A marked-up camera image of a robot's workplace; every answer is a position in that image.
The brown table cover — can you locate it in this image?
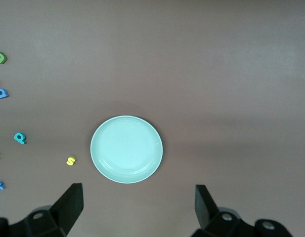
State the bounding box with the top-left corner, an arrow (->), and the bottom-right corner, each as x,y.
0,0 -> 305,237

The green plate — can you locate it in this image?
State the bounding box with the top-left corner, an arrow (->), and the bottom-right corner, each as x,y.
89,115 -> 164,184

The teal foam letter p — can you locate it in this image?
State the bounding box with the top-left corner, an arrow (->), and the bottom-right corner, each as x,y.
13,132 -> 27,145

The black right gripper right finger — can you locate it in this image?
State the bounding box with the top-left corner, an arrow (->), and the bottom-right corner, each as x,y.
193,184 -> 257,237

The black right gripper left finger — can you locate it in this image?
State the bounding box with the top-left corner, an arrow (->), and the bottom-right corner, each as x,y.
8,183 -> 84,237

